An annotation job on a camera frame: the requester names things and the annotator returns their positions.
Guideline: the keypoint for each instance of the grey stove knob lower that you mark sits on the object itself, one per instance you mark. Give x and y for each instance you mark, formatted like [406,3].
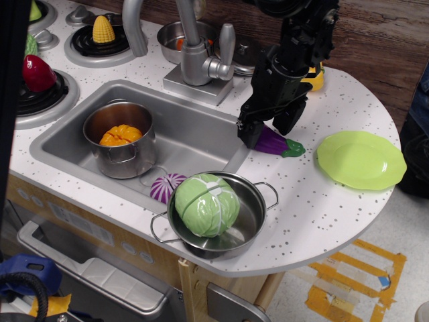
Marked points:
[46,40]

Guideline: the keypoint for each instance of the orange toy pumpkin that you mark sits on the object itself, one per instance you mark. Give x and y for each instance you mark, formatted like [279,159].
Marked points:
[120,135]

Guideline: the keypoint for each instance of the grey toy sink basin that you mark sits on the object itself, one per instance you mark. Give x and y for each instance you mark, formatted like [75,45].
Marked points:
[189,138]

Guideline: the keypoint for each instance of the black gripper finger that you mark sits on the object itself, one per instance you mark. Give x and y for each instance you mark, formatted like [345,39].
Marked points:
[249,132]
[286,120]

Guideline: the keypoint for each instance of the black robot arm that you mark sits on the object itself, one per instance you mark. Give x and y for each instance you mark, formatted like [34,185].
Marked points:
[307,27]

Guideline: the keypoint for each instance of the small steel pot at back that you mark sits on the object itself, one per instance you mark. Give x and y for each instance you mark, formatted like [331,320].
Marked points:
[171,38]

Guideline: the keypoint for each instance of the grey toy oven door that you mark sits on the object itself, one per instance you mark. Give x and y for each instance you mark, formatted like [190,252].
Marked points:
[147,284]

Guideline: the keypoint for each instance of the yellow toy bell pepper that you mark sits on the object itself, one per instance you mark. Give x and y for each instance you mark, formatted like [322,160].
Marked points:
[315,77]

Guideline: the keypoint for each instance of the purple toy eggplant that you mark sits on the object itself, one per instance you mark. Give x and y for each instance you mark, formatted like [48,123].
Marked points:
[270,142]

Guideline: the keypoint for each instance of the purple white toy onion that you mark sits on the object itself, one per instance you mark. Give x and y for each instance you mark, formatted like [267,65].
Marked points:
[163,187]

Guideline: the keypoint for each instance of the lime green toy lid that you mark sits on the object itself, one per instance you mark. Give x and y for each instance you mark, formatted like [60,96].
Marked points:
[35,12]

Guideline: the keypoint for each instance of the silver toy faucet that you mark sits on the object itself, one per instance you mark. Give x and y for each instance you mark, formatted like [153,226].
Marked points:
[200,75]

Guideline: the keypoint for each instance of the yellow tape on floor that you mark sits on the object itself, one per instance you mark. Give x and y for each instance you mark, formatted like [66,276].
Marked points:
[356,284]

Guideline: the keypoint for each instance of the grey stove knob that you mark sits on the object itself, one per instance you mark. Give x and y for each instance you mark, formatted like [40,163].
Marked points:
[46,40]
[79,17]

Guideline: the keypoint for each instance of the grey curved arch pipe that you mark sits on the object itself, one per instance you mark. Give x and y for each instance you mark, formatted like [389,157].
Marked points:
[132,26]

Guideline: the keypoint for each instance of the front left stove burner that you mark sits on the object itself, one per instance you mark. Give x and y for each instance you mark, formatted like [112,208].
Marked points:
[36,109]

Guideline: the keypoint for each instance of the green bumpy toy vegetable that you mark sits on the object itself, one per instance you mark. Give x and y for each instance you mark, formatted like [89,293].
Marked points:
[31,46]

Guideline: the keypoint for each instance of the blue clamp tool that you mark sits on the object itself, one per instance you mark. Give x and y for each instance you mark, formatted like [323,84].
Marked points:
[44,269]

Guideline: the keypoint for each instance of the back left stove burner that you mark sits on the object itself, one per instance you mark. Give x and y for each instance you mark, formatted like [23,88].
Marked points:
[49,15]

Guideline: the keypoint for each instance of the stove burner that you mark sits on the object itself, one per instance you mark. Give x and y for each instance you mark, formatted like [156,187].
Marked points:
[81,50]
[49,15]
[36,109]

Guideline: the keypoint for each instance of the steel pot lid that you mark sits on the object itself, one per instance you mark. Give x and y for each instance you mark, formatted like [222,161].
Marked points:
[234,53]

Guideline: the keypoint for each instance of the back right stove burner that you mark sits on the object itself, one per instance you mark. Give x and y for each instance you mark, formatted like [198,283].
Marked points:
[81,50]

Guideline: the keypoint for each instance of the light green plastic plate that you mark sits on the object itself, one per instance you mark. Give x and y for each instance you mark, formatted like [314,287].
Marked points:
[361,160]

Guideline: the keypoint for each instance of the dark red toy strawberry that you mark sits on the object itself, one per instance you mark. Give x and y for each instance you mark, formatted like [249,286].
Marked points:
[37,75]

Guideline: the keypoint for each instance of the green toy cabbage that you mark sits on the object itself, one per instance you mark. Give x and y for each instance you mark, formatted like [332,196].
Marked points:
[207,204]

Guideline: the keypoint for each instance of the grey stove knob upper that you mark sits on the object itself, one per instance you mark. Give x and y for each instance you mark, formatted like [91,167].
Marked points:
[79,17]

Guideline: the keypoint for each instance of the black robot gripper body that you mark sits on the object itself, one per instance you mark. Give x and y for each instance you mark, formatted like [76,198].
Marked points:
[276,82]

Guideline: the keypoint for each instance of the tall steel pot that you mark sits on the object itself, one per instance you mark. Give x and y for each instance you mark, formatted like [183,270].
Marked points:
[130,160]

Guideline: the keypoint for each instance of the yellow toy corn cob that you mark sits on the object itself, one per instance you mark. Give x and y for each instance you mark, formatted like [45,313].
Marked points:
[103,30]

